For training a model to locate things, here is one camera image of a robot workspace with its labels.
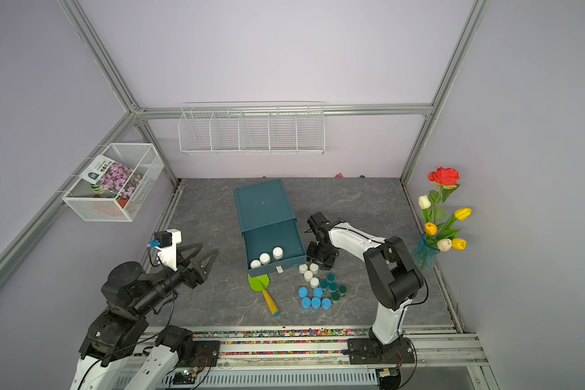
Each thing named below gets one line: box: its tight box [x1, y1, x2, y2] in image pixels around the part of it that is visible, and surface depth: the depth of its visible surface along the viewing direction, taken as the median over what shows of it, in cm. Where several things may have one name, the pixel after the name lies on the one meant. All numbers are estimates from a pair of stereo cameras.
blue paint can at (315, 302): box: [311, 296, 321, 310], surface depth 83 cm
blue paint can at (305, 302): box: [301, 296, 312, 310], surface depth 82 cm
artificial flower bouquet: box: [418, 166, 473, 253], surface depth 74 cm
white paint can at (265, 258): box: [259, 251, 271, 265], surface depth 77 cm
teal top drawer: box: [241, 217, 308, 278], surface depth 80 cm
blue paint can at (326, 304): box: [320, 297, 333, 312], surface depth 82 cm
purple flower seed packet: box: [79, 154, 143, 200], surface depth 75 cm
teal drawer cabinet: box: [233, 178, 298, 234], surface depth 86 cm
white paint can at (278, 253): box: [272, 246, 284, 260], surface depth 79 cm
